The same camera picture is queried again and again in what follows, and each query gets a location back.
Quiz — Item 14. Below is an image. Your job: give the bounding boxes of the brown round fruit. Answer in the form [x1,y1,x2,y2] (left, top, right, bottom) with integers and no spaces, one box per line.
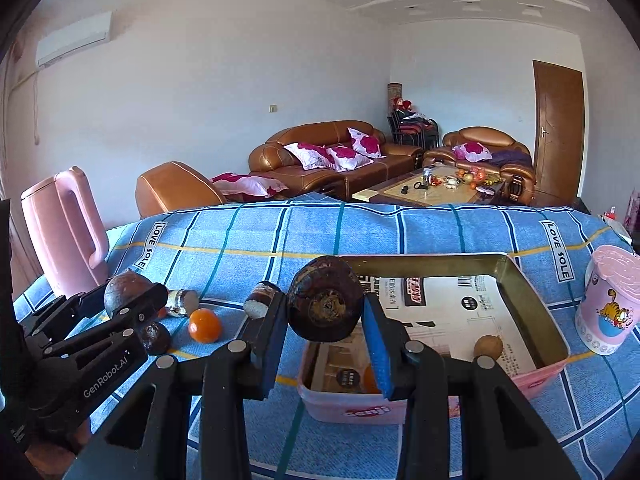
[104,271,153,318]

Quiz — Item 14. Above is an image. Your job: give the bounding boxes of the blue plaid tablecloth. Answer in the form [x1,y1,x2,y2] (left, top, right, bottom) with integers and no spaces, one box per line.
[12,192,640,480]

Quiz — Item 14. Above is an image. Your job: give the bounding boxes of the coffee table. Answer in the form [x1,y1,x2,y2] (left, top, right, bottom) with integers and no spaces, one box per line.
[352,162,506,207]

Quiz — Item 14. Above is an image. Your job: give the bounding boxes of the pink electric kettle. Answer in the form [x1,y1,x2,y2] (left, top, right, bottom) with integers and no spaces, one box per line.
[21,166,110,296]

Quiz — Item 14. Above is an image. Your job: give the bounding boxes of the brown leather armchair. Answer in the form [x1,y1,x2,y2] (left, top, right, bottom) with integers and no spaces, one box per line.
[424,127,537,196]

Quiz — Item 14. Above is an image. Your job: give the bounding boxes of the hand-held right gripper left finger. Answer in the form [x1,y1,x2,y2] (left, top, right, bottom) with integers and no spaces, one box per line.
[62,292,288,480]

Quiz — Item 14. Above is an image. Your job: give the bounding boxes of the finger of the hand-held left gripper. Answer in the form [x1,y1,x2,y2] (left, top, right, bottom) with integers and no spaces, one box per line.
[22,287,108,356]
[42,283,169,361]

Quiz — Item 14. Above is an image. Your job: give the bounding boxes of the white air conditioner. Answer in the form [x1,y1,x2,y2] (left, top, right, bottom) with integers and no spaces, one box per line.
[36,12,112,68]

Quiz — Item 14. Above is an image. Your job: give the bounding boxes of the white magenta flower pillow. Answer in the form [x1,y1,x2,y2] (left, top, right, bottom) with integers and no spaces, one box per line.
[347,127,387,159]
[452,141,493,162]
[210,172,290,199]
[326,145,374,172]
[284,142,334,170]

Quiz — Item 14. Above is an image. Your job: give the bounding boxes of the pink tin box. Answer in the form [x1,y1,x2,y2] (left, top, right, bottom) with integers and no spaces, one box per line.
[297,254,571,426]

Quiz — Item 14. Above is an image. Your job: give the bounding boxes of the printed paper sheet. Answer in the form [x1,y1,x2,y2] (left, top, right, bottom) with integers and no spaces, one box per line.
[357,272,540,377]

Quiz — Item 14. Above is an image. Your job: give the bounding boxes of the brown leather three-seat sofa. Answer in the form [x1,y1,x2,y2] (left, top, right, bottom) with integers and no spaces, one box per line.
[249,120,425,201]

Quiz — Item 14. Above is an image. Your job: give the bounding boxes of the brown wooden door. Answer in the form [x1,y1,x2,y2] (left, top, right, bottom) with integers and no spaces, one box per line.
[532,60,585,200]

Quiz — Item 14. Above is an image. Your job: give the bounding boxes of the purple blanket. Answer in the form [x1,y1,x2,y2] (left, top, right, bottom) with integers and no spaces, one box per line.
[492,147,532,169]

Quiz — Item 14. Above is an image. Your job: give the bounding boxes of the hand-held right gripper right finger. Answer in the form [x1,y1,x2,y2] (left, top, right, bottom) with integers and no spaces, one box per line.
[362,294,601,480]

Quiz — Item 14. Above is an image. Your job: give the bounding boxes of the small dark brown fruit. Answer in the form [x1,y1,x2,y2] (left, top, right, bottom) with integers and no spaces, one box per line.
[141,322,172,354]

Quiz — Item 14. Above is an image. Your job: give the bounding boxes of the orange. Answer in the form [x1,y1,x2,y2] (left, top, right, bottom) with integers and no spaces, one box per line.
[189,308,222,344]

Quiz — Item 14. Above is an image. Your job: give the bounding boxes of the small glass jar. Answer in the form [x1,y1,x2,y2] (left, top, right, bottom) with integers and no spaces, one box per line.
[165,289,201,317]
[244,281,282,320]

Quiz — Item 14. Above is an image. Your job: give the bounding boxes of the small tan longan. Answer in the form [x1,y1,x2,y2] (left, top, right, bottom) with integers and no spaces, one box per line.
[474,335,504,361]

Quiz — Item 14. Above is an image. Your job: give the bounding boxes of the stacked dark chairs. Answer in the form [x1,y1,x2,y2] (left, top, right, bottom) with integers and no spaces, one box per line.
[387,110,440,150]

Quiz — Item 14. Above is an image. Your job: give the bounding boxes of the pink cartoon cup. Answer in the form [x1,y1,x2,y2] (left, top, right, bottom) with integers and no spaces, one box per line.
[575,245,640,357]

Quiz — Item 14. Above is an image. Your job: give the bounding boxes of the large dark brown fruit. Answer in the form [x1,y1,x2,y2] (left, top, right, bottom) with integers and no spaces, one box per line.
[287,255,368,343]

